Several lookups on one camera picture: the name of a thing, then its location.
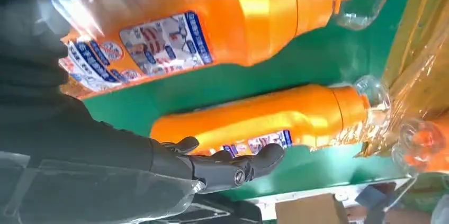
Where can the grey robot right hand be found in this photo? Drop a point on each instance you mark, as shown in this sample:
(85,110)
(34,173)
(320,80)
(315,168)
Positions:
(70,134)

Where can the white table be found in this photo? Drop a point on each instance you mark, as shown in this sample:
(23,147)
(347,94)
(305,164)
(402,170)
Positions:
(266,210)

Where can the brown cardboard box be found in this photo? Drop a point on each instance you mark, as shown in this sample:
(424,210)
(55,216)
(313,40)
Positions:
(308,210)

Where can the green table mat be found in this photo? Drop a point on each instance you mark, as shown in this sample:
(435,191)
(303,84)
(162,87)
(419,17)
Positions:
(315,61)

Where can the tablet with blue cover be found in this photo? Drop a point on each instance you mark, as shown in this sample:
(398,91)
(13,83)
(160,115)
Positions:
(375,199)

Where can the yellow plastic sheet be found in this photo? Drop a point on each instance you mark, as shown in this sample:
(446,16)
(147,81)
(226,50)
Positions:
(421,57)

